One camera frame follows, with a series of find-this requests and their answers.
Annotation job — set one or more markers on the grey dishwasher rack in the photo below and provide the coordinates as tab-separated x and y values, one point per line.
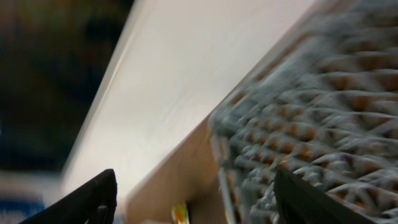
324	106

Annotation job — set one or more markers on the colourful snack wrapper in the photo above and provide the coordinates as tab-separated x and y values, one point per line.
180	214

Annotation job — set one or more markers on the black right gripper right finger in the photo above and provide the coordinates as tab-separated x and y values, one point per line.
298	202

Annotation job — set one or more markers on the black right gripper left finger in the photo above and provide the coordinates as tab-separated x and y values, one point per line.
94	202

